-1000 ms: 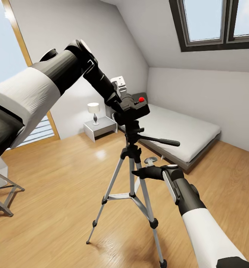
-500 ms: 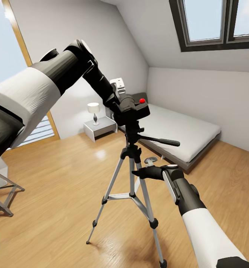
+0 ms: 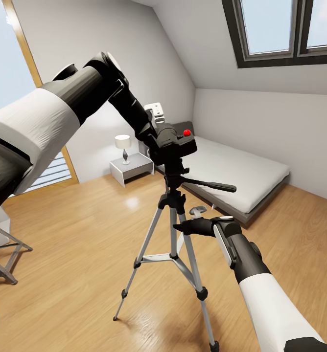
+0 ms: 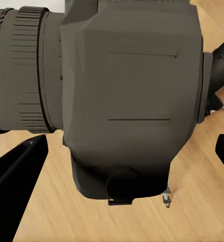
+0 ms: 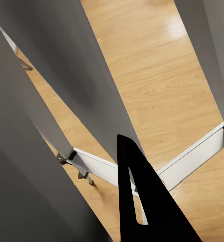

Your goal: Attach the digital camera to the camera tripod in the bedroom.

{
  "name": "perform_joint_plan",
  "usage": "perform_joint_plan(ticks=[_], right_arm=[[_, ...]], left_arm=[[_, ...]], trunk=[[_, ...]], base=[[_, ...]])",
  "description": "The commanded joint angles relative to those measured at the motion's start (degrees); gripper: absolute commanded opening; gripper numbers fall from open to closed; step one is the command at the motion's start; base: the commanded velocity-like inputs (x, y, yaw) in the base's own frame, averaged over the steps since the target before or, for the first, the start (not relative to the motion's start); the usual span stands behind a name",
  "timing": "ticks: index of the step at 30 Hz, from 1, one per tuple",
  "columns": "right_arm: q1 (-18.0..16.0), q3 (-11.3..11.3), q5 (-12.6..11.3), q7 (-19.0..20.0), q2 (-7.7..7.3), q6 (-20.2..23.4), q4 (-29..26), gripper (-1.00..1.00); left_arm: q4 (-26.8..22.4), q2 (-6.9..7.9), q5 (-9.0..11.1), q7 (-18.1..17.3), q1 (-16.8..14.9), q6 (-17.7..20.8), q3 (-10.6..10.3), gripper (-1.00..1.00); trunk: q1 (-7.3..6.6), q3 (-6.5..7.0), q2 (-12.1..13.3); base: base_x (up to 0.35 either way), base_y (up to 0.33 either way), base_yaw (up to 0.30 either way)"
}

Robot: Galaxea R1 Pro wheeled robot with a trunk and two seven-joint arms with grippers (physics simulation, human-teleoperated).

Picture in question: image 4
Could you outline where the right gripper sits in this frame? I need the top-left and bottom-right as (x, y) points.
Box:
(205, 49), (224, 117)

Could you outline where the digital camera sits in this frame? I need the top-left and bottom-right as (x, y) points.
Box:
(0, 0), (213, 206)

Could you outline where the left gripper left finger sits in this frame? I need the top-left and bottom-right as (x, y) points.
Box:
(0, 134), (48, 242)

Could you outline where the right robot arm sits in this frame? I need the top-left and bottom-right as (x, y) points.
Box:
(205, 42), (224, 117)

